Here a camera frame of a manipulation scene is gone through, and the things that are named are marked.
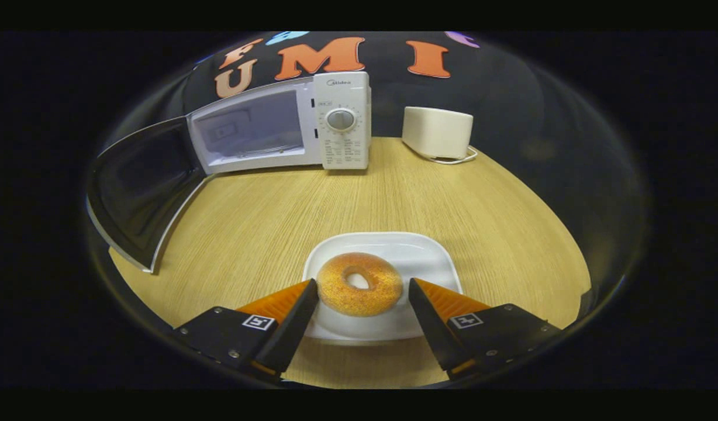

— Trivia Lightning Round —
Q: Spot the white toaster cable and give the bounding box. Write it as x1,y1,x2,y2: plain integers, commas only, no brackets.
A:
420,146,479,165

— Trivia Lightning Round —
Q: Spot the white square plate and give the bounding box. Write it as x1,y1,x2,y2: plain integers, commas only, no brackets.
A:
302,232,464,343

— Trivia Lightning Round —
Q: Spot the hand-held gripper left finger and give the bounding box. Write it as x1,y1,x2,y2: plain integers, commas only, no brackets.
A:
172,278,320,384

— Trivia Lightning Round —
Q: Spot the white microwave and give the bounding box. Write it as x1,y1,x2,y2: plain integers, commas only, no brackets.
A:
85,71,372,274

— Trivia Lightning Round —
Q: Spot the cream white toaster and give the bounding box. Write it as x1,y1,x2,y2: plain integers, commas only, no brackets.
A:
402,106,474,160

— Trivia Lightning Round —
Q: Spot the sugared orange doughnut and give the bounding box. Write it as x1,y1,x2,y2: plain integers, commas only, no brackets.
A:
316,252,404,318

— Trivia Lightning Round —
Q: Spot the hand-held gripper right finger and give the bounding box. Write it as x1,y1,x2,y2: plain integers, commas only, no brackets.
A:
408,278,563,381

